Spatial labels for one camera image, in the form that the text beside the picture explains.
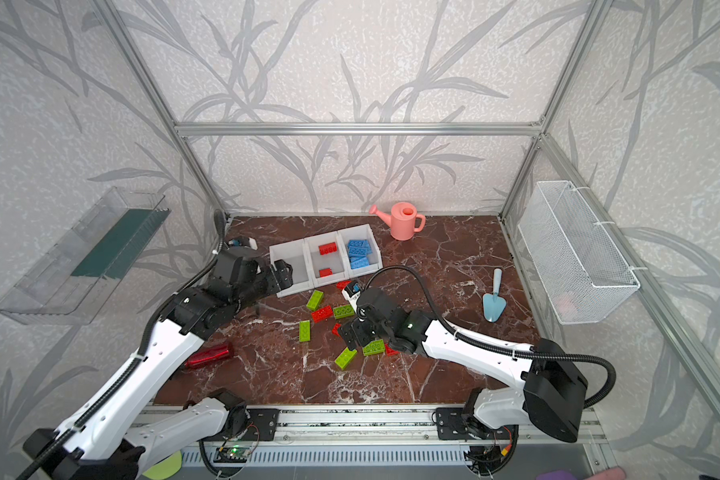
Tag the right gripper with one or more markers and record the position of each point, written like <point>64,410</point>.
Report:
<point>363,327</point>

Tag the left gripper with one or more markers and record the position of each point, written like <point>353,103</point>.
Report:
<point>279,276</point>

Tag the red tall brick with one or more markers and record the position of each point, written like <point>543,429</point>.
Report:
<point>327,248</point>

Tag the blue brick bottom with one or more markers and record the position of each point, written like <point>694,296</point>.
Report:
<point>359,262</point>

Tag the blue brick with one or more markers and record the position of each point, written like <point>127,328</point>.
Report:
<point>357,253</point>
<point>359,244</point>
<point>359,262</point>

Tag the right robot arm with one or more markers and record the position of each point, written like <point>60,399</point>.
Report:
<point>543,386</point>

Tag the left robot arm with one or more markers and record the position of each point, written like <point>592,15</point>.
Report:
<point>99,441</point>

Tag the green brick bottom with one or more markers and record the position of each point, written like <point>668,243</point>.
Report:
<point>344,359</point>

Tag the green brick lower right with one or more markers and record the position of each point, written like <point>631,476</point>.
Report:
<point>374,347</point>

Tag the green brick centre studs-down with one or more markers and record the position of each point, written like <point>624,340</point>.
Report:
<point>343,311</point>

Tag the left white bin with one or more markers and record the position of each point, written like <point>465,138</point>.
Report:
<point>294,253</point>

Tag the white bin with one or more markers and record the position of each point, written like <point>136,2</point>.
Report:
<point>361,232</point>
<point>333,261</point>
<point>294,253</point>

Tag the red brick centre left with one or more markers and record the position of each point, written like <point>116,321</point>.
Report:
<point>322,314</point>

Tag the red brick lower right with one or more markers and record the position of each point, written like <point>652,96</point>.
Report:
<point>390,349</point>

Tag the green brick upright left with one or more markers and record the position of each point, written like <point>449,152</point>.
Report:
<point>304,331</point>

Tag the green brick upper left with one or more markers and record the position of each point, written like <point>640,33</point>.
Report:
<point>315,300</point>

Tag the red brick near bins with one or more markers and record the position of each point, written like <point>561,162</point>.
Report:
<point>343,284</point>

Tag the middle white bin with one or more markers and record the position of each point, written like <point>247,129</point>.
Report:
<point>333,261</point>

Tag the right white bin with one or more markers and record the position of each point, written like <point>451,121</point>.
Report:
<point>361,232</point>

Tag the red cylinder tool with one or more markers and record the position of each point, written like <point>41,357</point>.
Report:
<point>208,356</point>

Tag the pink watering can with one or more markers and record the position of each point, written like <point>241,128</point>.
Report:
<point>403,220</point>

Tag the light blue trowel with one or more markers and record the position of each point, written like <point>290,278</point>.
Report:
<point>493,303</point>

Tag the green toy shovel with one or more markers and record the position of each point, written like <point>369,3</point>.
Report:
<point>166,468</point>

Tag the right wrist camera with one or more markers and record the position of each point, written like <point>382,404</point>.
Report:
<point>352,290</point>

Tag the aluminium front rail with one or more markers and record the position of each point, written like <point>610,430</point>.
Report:
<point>362,424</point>

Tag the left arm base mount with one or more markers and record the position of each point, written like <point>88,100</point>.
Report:
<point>250,425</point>

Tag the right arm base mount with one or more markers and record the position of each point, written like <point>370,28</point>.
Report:
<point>453,424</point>

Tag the clear wall shelf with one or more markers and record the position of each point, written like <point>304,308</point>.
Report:
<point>71,282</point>

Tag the white wire basket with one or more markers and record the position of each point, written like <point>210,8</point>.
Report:
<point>583,272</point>

